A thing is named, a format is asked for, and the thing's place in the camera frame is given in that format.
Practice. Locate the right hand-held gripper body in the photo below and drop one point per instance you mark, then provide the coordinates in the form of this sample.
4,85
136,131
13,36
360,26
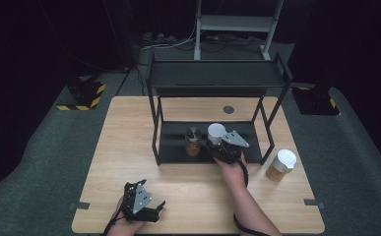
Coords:
228,147

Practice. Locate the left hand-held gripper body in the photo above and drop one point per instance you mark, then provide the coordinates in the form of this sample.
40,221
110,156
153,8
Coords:
137,200

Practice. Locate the white round lid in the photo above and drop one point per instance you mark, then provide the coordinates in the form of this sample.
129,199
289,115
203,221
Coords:
215,132

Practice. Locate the black metal two-tier rack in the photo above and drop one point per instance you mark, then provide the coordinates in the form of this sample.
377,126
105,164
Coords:
211,73

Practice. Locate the person's right hand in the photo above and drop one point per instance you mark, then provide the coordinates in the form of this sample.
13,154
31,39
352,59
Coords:
231,172

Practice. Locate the person's left hand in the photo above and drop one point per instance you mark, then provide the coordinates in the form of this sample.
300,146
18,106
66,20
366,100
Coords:
125,226

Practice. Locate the round dark table grommet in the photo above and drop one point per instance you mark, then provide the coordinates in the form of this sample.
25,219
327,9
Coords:
228,109

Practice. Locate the white-lidded jar of brown powder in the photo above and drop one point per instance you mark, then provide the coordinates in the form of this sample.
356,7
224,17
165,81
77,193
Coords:
281,165

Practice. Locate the grey tape strip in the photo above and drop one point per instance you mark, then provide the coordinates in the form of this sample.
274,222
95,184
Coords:
79,205
313,203

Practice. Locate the black base with yellow stripes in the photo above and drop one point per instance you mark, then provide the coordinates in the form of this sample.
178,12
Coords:
316,100
83,96

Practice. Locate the grey metal stand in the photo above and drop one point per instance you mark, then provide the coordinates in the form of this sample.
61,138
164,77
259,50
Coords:
234,23

